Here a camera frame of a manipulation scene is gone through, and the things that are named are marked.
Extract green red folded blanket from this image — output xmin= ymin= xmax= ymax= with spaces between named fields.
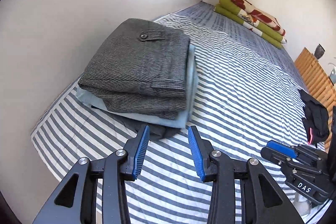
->
xmin=214 ymin=0 xmax=287 ymax=49

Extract black crumpled garment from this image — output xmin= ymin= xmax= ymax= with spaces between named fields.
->
xmin=299 ymin=89 xmax=329 ymax=145

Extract potted spider plant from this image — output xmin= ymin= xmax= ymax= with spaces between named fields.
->
xmin=328 ymin=62 xmax=336 ymax=85

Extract blue white striped quilt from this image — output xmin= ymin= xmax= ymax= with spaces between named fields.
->
xmin=31 ymin=3 xmax=307 ymax=223

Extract black folded garment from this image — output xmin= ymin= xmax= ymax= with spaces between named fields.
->
xmin=92 ymin=106 xmax=181 ymax=141

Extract wooden slatted headboard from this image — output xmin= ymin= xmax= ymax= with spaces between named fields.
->
xmin=294 ymin=48 xmax=335 ymax=152

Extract grey tweed trousers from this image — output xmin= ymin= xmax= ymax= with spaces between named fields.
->
xmin=78 ymin=18 xmax=190 ymax=118

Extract dark ceramic vase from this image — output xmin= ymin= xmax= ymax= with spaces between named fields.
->
xmin=314 ymin=44 xmax=325 ymax=60

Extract light blue folded garment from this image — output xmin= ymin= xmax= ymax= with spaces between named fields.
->
xmin=76 ymin=44 xmax=198 ymax=128

